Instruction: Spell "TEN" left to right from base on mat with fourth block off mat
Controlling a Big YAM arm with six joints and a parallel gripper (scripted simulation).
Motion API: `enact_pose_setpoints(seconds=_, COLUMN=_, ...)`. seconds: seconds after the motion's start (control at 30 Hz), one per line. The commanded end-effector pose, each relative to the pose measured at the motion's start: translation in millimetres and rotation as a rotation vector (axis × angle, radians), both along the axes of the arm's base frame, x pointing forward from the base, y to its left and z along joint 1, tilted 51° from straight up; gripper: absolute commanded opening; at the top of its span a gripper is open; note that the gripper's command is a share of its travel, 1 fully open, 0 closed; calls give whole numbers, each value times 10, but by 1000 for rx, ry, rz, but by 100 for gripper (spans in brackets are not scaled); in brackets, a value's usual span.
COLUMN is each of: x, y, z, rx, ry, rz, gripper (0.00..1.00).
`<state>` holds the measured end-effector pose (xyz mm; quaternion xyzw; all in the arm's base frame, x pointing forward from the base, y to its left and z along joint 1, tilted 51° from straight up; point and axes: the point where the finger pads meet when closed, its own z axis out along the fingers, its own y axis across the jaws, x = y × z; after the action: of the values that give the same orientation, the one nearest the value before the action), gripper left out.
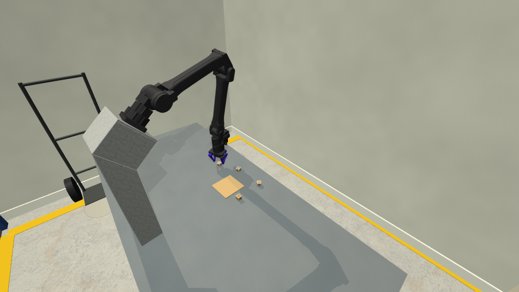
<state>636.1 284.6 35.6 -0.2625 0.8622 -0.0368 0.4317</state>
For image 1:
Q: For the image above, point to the orange flat mat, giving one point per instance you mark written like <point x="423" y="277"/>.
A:
<point x="227" y="186"/>

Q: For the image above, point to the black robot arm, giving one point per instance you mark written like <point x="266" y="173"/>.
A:
<point x="160" y="97"/>

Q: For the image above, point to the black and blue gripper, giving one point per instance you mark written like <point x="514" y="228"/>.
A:
<point x="216" y="151"/>

